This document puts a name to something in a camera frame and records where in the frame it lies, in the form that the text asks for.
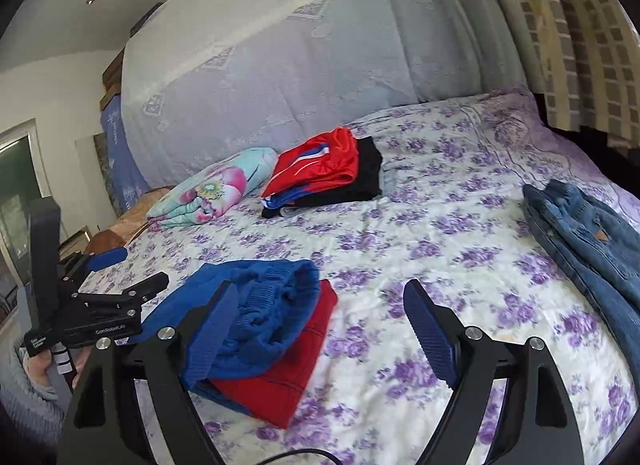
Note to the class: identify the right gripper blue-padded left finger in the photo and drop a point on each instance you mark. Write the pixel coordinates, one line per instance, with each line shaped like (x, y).
(103, 424)

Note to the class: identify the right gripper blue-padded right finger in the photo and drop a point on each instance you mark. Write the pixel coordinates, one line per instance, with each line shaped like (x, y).
(536, 424)

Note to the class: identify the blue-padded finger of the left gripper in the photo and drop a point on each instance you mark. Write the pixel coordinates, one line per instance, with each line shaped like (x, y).
(97, 262)

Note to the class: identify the blue and red pants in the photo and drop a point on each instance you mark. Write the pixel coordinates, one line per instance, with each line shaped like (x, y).
(276, 335)

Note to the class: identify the person's left hand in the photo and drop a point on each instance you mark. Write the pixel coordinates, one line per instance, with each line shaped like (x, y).
(36, 367)

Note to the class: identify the orange brown pillow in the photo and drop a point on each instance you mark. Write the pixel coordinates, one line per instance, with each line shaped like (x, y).
(128, 226)

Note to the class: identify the blue patterned cloth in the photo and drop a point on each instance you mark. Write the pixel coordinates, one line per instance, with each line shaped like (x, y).
(127, 180)

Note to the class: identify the floral teal pink folded blanket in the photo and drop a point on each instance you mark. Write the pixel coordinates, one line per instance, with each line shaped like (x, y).
(210, 193)

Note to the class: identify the blue denim jeans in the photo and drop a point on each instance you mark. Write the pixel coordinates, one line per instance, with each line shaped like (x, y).
(597, 250)

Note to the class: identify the purple floral bedspread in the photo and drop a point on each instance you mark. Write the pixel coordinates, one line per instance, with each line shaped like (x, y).
(450, 216)

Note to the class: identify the folded red blue shorts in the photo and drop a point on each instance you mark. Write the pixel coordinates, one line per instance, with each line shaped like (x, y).
(324, 162)

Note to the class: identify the folded black garment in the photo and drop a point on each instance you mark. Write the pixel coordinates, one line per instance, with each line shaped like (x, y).
(365, 187)

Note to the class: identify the white lace draped cover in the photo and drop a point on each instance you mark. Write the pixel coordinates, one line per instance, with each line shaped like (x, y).
(205, 79)

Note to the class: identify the beige checked curtain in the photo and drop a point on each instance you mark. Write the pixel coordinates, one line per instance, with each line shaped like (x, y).
(588, 52)

